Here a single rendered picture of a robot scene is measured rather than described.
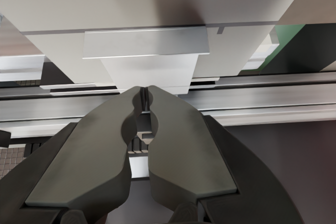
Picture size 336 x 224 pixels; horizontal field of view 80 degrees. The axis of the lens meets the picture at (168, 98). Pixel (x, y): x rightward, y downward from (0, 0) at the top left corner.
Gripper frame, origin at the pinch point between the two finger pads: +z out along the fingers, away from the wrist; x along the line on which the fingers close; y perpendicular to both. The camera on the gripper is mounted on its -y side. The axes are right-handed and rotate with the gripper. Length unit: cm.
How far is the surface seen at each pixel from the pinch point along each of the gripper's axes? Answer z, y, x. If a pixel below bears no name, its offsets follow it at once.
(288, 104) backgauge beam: 27.2, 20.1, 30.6
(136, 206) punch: -0.1, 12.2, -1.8
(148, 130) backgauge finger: 20.0, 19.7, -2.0
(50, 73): 10.4, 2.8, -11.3
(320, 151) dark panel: 37, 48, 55
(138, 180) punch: 1.7, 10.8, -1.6
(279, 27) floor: 164, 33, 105
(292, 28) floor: 165, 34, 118
